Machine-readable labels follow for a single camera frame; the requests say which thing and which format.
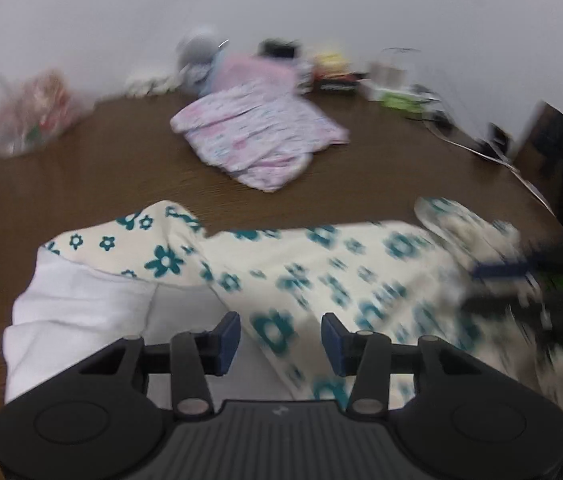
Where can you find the clear plastic bag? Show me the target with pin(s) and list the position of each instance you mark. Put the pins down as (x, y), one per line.
(26, 112)

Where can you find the clear plastic container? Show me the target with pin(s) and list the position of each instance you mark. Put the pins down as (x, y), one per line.
(389, 72)

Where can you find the yellow snack packet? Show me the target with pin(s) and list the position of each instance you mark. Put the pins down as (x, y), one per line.
(330, 62)

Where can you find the white crumpled cloth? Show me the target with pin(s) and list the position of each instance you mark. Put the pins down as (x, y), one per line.
(150, 82)

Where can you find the cream teal-flowered garment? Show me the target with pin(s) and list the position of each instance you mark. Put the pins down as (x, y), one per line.
(281, 285)

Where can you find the pink cloth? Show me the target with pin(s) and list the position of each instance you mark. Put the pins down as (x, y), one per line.
(254, 72)

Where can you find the folded pink patterned garment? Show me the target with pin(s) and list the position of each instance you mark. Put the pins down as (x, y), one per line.
(256, 132)

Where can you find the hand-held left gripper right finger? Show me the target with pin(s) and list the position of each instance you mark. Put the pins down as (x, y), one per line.
(332, 340)

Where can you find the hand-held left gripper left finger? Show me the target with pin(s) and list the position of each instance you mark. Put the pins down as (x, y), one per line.
(229, 336)

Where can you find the black box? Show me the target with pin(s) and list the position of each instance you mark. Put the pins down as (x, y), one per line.
(278, 50)

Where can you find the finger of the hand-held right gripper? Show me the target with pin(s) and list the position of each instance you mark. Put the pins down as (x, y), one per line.
(504, 270)

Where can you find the green and white box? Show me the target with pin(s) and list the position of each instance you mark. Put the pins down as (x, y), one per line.
(404, 100)

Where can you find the grey plush toy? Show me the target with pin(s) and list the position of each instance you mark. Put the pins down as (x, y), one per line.
(195, 57)

